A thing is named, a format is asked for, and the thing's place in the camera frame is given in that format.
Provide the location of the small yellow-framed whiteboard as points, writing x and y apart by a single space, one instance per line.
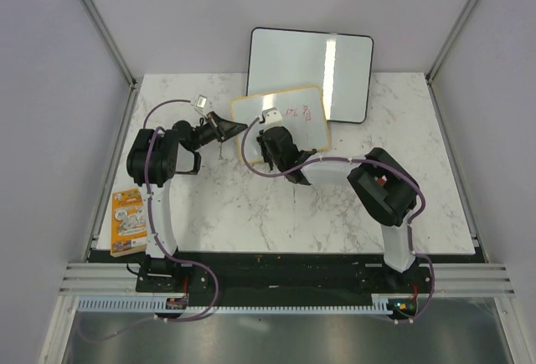
302 114

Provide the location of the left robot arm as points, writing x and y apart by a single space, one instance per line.
157 156

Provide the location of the orange booklet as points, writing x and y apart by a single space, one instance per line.
128 223

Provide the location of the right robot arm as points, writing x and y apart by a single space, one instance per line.
386 190

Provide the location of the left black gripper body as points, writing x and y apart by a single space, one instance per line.
206 134

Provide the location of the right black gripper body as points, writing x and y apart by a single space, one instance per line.
269 157

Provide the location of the white slotted cable duct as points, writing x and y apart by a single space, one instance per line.
164 305

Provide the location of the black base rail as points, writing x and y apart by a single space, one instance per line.
357 272

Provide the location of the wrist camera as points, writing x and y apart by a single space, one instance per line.
270 118
200 102

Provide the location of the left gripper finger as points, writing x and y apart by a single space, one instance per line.
229 129
216 120

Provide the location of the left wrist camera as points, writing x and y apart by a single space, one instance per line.
200 102

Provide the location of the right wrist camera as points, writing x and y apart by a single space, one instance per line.
270 118

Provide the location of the large black-framed whiteboard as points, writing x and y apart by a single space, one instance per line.
339 63

